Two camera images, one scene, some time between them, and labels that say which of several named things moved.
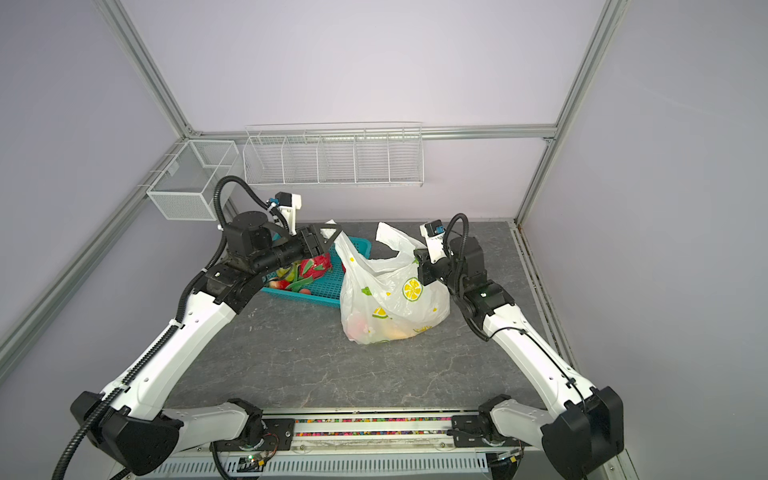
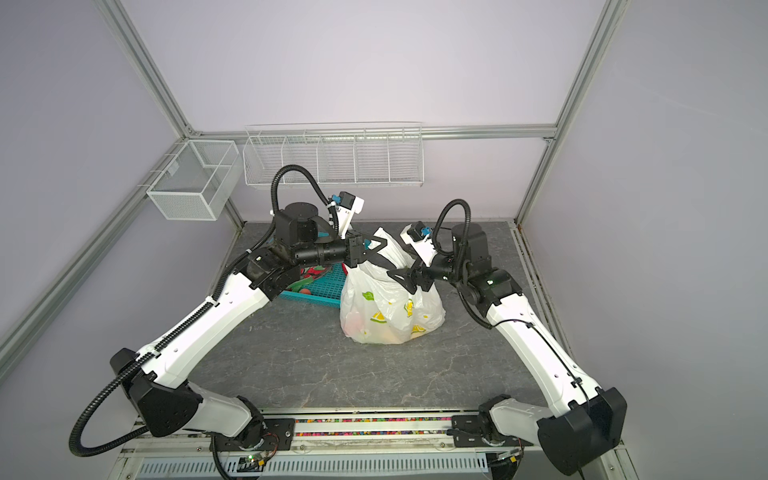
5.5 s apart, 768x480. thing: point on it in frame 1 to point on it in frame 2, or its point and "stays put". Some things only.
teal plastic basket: x=327 y=289 stays put
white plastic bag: x=381 y=298 stays put
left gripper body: x=305 y=250 to x=352 y=252
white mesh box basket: x=185 y=189 stays put
